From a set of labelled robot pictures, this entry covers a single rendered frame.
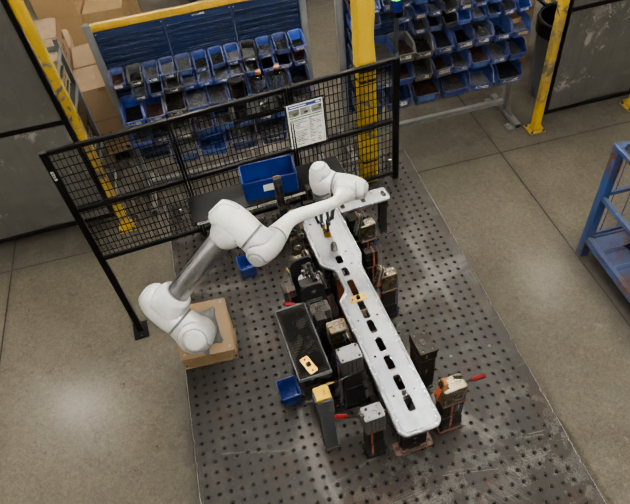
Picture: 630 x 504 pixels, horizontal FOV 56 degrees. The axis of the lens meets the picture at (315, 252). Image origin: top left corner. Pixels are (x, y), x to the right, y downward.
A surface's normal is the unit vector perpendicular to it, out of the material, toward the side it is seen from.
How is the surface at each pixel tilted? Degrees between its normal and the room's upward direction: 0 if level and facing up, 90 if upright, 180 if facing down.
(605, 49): 90
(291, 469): 0
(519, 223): 0
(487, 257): 0
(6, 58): 90
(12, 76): 91
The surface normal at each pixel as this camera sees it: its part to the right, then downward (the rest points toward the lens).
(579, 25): 0.27, 0.71
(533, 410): -0.10, -0.66
